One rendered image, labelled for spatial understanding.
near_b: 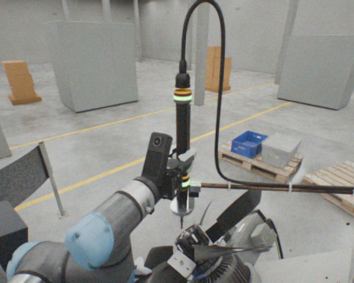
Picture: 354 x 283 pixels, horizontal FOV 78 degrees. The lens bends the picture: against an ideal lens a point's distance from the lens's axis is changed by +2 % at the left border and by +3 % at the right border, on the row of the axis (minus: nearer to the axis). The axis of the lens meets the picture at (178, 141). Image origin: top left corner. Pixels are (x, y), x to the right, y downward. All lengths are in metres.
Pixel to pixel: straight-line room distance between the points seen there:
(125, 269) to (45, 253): 0.15
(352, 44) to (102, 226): 7.36
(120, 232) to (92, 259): 0.05
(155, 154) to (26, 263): 0.29
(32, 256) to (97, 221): 0.17
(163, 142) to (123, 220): 0.17
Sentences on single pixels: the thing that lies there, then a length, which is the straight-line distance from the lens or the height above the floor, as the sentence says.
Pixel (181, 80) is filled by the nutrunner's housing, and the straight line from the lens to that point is 0.51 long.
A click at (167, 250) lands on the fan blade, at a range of 1.07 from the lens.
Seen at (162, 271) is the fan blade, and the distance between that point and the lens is 0.89.
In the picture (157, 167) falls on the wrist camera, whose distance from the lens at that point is 0.46.
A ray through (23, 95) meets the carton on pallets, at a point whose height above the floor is 0.26.
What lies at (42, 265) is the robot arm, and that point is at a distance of 0.49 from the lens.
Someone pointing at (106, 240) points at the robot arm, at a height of 1.65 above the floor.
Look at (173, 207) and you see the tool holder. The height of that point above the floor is 1.46.
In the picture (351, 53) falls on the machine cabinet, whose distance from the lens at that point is 7.49.
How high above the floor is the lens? 1.93
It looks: 26 degrees down
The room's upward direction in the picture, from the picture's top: straight up
